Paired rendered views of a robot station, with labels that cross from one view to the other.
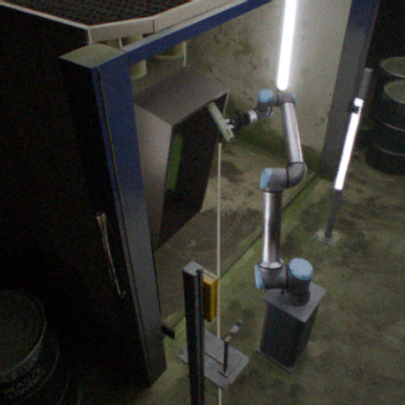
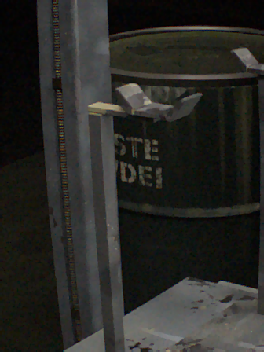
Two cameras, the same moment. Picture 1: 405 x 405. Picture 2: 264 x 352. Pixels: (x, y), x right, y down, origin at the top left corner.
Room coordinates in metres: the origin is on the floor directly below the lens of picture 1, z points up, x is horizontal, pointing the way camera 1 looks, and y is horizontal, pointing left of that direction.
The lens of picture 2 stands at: (1.15, -1.00, 1.33)
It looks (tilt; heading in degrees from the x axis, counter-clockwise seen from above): 19 degrees down; 90
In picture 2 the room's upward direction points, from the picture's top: 3 degrees counter-clockwise
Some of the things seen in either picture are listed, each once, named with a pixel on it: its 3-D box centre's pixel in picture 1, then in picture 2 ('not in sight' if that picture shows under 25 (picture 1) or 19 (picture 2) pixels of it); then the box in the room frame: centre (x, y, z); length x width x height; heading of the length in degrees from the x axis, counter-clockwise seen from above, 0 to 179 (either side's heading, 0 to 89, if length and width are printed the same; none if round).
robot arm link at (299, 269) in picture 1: (297, 275); not in sight; (1.71, -0.59, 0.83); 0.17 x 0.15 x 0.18; 90
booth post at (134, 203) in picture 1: (129, 264); not in sight; (1.55, 0.38, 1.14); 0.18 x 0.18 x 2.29; 51
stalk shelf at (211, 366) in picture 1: (212, 357); (189, 349); (1.20, -0.06, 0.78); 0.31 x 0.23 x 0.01; 51
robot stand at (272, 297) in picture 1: (288, 323); not in sight; (1.71, -0.60, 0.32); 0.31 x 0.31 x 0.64; 51
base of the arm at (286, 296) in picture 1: (296, 289); not in sight; (1.71, -0.60, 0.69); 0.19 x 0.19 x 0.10
